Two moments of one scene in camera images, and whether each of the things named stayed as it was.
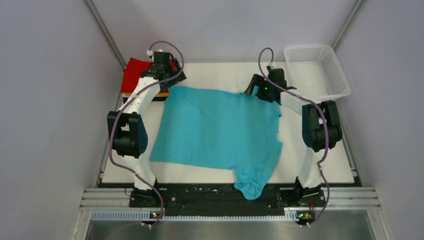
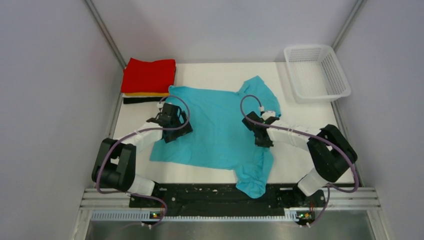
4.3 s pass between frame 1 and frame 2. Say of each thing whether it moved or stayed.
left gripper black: moved
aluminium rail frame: stayed
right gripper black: moved
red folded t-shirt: stayed
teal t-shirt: stayed
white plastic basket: stayed
